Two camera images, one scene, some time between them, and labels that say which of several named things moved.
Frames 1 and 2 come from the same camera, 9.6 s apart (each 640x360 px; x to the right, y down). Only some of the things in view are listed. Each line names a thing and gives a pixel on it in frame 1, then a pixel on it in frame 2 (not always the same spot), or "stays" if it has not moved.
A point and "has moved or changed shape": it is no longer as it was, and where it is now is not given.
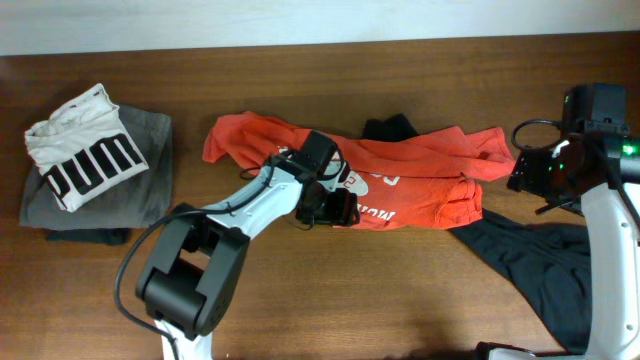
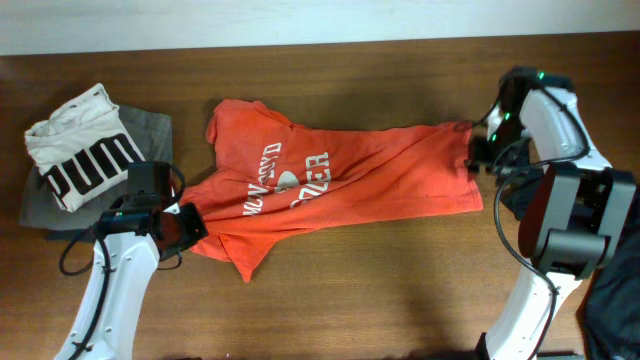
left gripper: [346, 202] -> [198, 227]
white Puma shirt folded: [84, 148] stays
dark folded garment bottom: [106, 236] stays
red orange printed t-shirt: [401, 181] has moved or changed shape
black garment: [551, 261] has moved or changed shape
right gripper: [527, 177] -> [477, 152]
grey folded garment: [144, 200] stays
